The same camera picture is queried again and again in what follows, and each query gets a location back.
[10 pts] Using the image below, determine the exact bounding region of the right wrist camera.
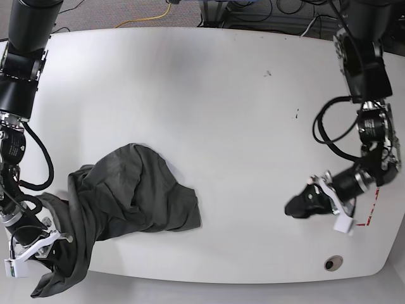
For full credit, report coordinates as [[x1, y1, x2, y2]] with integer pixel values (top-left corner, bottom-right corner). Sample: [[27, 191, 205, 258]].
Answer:
[[4, 258, 29, 278]]

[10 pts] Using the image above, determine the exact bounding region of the red tape rectangle marking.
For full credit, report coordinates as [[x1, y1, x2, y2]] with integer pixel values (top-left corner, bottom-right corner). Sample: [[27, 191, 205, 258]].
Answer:
[[354, 187, 380, 227]]

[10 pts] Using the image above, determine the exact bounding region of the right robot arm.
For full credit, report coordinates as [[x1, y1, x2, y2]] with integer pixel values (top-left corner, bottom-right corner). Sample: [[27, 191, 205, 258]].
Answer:
[[1, 1, 73, 267]]

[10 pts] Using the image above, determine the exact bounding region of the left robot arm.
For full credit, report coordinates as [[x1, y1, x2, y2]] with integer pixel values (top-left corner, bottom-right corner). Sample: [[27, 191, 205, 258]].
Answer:
[[284, 1, 401, 219]]

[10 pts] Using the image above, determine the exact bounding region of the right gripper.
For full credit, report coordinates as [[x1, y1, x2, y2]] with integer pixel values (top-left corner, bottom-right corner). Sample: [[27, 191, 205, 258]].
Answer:
[[12, 216, 73, 263]]

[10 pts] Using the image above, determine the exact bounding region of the right table cable grommet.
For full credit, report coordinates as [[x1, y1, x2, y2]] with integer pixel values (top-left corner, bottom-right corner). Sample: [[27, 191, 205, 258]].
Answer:
[[324, 255, 344, 272]]

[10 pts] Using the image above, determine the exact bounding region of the yellow cable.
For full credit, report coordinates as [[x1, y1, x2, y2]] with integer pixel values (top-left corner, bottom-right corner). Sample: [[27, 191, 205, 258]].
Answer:
[[114, 0, 173, 29]]

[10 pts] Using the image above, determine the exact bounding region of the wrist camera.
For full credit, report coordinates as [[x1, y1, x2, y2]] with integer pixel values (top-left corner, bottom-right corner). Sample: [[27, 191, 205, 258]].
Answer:
[[4, 258, 29, 278], [333, 214, 355, 236]]

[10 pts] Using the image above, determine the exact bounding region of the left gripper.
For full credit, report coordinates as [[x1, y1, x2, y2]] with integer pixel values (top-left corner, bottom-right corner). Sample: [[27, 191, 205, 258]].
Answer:
[[284, 170, 356, 219]]

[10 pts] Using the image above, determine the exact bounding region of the dark grey t-shirt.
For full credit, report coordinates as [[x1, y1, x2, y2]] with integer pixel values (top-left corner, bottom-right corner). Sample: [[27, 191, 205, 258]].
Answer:
[[31, 143, 201, 298]]

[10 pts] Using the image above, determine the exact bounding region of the white cable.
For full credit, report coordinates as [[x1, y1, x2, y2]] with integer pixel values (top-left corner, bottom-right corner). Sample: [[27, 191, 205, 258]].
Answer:
[[299, 13, 323, 37]]

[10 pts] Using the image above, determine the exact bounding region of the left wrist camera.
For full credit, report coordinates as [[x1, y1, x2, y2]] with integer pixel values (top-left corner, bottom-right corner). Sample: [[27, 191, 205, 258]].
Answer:
[[333, 214, 355, 236]]

